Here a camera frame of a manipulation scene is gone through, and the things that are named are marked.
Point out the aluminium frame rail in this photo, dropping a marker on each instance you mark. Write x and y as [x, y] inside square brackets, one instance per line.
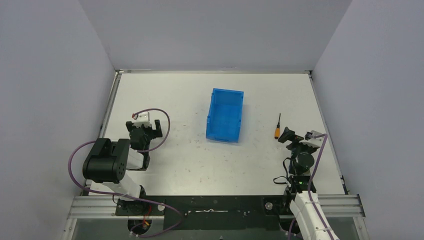
[103, 207]

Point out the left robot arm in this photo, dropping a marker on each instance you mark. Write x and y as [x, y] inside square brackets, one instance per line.
[108, 162]

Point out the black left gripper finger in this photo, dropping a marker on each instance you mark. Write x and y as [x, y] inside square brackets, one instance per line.
[157, 132]
[129, 125]

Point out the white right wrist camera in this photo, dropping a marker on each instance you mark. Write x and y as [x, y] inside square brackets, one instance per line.
[313, 139]

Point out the blue plastic bin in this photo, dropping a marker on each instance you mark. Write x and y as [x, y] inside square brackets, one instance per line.
[224, 119]

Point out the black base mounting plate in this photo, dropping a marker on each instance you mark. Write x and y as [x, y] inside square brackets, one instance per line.
[274, 219]

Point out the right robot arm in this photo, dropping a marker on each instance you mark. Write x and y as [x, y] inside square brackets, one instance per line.
[302, 200]

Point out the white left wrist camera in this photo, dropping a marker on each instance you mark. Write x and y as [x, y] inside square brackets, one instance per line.
[141, 120]

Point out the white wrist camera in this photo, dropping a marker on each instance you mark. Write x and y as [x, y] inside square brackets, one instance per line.
[313, 139]
[141, 120]

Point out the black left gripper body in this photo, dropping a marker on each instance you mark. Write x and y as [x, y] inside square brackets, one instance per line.
[144, 130]

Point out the orange handled screwdriver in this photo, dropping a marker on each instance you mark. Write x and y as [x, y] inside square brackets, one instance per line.
[277, 129]

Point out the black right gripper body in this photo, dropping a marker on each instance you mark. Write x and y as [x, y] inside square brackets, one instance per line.
[298, 147]

